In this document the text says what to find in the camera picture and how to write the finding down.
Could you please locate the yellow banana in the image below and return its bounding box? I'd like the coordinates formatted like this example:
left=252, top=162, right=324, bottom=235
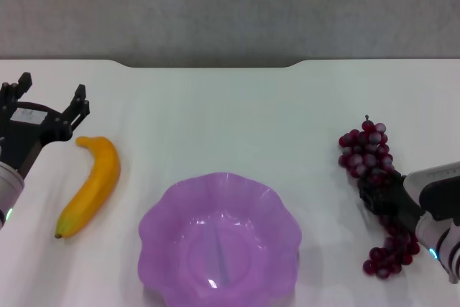
left=54, top=135, right=121, bottom=239

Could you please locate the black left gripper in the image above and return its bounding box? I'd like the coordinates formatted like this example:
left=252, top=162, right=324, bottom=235
left=0, top=73, right=91, bottom=177

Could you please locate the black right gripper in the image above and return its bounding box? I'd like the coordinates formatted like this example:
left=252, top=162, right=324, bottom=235
left=359, top=172, right=423, bottom=232

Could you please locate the purple wavy plastic plate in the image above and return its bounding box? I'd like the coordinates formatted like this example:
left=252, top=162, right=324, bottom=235
left=137, top=171, right=303, bottom=307

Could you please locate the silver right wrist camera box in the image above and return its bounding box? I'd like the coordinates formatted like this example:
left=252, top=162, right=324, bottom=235
left=404, top=162, right=460, bottom=221

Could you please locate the dark red grape bunch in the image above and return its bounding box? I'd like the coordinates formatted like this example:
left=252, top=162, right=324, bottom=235
left=338, top=114, right=421, bottom=279

